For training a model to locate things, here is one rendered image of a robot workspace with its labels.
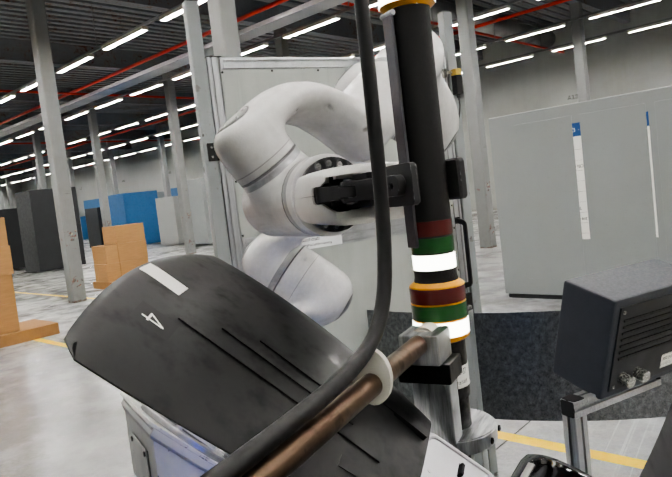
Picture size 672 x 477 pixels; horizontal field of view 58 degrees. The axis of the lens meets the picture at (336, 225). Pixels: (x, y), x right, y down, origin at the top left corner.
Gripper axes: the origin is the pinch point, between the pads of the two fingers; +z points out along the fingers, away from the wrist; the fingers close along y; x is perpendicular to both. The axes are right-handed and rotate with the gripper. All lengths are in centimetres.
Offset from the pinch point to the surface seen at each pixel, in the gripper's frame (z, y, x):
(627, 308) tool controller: -29, -60, -25
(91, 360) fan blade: 5.6, 25.8, -7.0
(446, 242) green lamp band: 1.6, -0.3, -4.7
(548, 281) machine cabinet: -436, -471, -119
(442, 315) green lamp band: 1.7, 1.0, -10.1
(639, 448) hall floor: -161, -231, -143
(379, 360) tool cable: 8.2, 10.7, -10.0
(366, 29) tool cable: 5.7, 7.3, 10.0
